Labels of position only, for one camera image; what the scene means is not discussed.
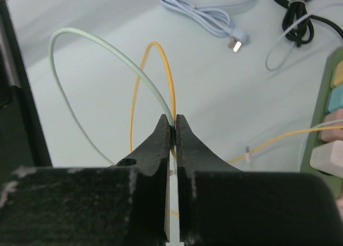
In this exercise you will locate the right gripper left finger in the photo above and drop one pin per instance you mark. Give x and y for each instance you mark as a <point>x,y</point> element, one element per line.
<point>123,204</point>

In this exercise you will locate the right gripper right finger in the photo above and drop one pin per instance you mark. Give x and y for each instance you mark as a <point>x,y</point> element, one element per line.
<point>221,205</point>

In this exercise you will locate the yellow plug adapter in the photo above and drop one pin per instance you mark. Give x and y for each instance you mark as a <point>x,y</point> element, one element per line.
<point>337,77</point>

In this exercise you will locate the white charger on green strip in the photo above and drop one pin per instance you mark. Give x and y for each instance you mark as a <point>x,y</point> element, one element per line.
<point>328,158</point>

